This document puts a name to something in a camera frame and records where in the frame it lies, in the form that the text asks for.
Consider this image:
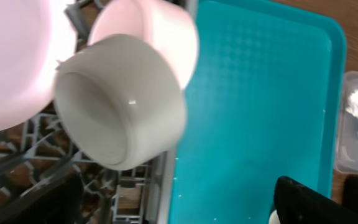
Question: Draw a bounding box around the grey plastic dish rack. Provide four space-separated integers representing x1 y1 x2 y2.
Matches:
0 0 198 224

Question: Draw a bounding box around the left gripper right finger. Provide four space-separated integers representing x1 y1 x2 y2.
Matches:
273 176 358 224

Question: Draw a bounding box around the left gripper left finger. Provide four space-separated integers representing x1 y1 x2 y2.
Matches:
0 174 83 224

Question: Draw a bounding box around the teal plastic serving tray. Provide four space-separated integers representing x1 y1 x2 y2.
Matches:
168 1 346 224

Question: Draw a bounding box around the white paper cup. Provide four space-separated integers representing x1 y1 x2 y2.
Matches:
268 210 280 224

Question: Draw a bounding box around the grey-white shallow bowl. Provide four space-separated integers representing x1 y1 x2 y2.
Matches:
54 34 186 170

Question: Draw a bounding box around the pink small bowl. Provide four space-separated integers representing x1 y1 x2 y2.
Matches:
88 0 200 90

